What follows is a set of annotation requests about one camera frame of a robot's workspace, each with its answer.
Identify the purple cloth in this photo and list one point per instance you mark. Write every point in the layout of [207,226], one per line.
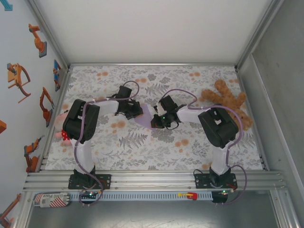
[147,116]

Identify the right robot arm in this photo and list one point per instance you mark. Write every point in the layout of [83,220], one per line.
[218,128]

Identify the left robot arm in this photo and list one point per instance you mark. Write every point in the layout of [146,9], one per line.
[73,121]

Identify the floral tablecloth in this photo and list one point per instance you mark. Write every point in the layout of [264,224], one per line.
[154,152]

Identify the brown teddy bear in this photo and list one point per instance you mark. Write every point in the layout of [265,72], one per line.
[223,90]

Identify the pink plush toy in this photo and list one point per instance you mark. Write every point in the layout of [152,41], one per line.
[63,135]

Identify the red yellow connector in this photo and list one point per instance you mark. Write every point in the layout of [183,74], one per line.
[192,195]

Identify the red striped printed pack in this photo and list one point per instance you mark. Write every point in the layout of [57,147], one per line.
[51,200]

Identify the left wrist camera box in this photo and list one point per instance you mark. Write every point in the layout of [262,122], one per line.
[125,92]

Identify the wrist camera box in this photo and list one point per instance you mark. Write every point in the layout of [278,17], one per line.
[125,92]
[167,103]

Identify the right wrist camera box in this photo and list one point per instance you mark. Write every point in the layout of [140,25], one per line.
[167,103]

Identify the aluminium frame cross bar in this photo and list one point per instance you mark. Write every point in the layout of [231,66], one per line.
[152,64]

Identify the aluminium mounting rail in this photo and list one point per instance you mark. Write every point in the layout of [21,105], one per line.
[154,180]

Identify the aluminium side rail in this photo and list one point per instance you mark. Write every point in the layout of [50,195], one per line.
[240,80]
[63,88]

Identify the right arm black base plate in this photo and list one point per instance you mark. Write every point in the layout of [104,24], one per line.
[200,181]

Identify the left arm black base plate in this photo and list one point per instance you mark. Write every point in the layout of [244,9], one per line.
[105,181]

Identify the blue orange wall sticker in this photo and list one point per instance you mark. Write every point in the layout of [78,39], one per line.
[57,71]

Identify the aluminium frame post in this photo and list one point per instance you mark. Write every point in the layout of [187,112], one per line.
[50,33]
[259,33]

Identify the orange claw machine wall sticker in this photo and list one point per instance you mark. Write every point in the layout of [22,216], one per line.
[15,76]

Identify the orange block wall sticker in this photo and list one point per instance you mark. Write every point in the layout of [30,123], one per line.
[2,127]

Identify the aluminium frame leg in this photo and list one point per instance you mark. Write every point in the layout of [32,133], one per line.
[23,211]
[283,211]

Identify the blue block wall sticker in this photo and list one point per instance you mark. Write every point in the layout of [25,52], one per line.
[8,6]

